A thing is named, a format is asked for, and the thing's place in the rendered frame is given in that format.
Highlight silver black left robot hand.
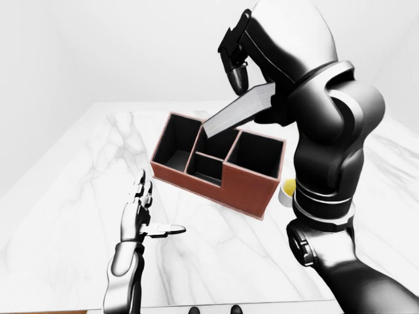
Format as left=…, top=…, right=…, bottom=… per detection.
left=120, top=169, right=187, bottom=243

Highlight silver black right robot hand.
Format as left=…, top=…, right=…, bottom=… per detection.
left=217, top=0, right=338, bottom=128

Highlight grey white book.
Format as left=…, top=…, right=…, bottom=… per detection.
left=202, top=81, right=276, bottom=139

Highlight red-brown desk caddy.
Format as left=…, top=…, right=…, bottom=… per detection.
left=150, top=111, right=287, bottom=222

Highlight white mug with yellow drink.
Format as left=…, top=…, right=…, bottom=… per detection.
left=278, top=178, right=297, bottom=209

